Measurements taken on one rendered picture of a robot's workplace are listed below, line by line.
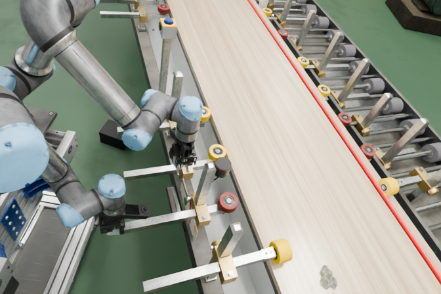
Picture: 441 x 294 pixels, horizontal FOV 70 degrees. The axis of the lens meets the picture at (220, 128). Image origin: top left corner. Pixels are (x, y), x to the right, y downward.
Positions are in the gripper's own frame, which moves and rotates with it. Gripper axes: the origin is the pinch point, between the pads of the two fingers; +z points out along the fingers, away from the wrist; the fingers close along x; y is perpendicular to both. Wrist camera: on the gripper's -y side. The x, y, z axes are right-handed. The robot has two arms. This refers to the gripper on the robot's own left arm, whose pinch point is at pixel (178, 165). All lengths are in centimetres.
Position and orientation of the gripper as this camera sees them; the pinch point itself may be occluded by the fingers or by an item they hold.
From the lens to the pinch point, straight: 125.5
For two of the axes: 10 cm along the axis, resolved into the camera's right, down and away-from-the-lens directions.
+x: 9.3, -1.0, 3.4
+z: -1.9, 6.7, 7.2
